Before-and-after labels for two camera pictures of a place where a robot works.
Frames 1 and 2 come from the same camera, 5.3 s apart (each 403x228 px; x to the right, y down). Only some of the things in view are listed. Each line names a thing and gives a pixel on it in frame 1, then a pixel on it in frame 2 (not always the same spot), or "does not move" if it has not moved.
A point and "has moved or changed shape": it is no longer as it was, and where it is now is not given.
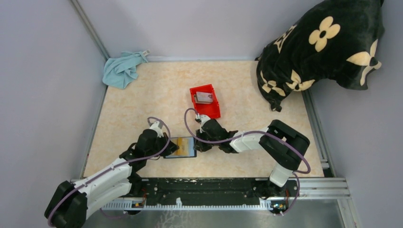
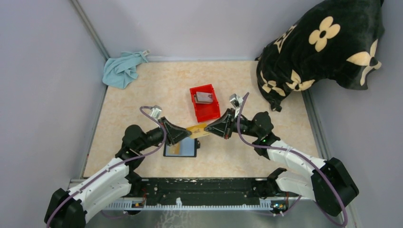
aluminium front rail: (319, 188) does not move
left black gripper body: (160, 144) to (169, 135)
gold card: (183, 144) has moved or changed shape
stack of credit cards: (205, 98) does not move
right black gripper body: (205, 147) to (230, 125)
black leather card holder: (186, 147) does not move
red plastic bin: (212, 109) does not move
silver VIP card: (205, 97) does not move
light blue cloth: (119, 71) does not move
